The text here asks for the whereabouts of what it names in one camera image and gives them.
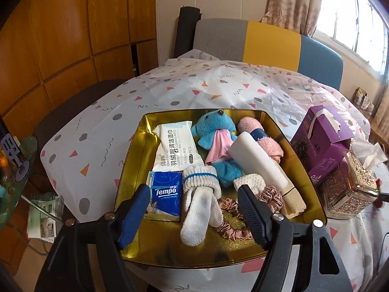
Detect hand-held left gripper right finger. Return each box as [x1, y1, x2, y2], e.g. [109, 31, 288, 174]
[238, 184, 357, 292]

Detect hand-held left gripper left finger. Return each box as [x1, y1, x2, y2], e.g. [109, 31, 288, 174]
[45, 184, 151, 292]

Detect large brown satin scrunchie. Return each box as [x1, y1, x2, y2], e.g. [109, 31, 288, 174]
[217, 198, 254, 241]

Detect small brown satin scrunchie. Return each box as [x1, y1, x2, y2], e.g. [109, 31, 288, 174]
[257, 185, 283, 212]

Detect white waffle cloth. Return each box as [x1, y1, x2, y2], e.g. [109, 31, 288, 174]
[233, 173, 266, 193]

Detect blue pocket tissue packet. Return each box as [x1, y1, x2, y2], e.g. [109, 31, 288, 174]
[144, 171, 183, 221]

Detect cream cloth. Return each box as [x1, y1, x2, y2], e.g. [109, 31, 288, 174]
[280, 182, 307, 219]

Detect gold metal tray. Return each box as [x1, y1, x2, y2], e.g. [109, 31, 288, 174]
[114, 109, 327, 268]

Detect white towel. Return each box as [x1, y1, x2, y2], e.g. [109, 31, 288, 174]
[229, 131, 289, 191]

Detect white knitted sock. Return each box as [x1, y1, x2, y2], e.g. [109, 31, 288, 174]
[180, 165, 224, 245]

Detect pink towel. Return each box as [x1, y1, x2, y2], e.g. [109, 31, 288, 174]
[238, 116, 284, 163]

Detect white wet wipes pack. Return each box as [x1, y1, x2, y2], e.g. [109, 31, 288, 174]
[152, 121, 204, 172]

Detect blue plush toy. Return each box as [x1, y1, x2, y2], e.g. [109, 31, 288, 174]
[191, 109, 244, 187]

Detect ornate gold tissue box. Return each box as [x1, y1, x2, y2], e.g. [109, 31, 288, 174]
[319, 138, 380, 219]

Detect white facial tissue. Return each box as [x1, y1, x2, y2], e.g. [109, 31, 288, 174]
[349, 141, 388, 169]

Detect purple tissue box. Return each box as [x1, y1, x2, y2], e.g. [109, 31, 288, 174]
[290, 105, 355, 187]

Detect stack of printed papers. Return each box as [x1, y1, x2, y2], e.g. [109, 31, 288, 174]
[27, 193, 64, 244]

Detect white product boxes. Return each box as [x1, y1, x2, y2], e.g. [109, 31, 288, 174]
[354, 88, 376, 116]

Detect glass side table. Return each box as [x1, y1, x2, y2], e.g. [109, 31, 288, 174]
[0, 135, 66, 235]

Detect dark brown chair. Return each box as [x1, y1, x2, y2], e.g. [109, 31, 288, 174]
[32, 79, 131, 146]

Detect purple white desk ornament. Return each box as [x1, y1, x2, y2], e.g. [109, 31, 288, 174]
[1, 134, 29, 181]

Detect grey yellow blue sofa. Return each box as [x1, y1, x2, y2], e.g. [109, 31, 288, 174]
[194, 18, 343, 90]

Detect window with metal bars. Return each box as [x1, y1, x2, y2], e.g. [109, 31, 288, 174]
[313, 0, 389, 76]

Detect wooden wardrobe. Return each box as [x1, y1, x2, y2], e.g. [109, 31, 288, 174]
[0, 0, 157, 134]

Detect black rolled mat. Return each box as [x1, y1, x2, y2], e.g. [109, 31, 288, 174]
[175, 6, 201, 58]

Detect beige starfish print curtain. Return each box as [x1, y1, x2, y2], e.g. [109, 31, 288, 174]
[261, 0, 324, 34]

